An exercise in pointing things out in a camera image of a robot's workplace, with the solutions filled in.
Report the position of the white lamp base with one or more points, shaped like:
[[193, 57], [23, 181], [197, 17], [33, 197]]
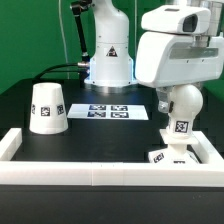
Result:
[[176, 151]]

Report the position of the white marker sheet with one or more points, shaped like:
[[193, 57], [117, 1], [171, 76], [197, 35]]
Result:
[[107, 111]]

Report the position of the white lamp shade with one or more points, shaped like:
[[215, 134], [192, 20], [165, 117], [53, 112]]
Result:
[[48, 113]]

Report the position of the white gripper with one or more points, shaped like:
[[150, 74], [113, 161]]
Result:
[[182, 44]]

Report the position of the white fence frame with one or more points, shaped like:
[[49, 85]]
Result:
[[209, 173]]

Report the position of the white lamp bulb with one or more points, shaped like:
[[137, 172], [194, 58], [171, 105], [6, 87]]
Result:
[[186, 102]]

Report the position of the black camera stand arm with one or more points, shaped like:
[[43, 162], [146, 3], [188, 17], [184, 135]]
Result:
[[77, 8]]

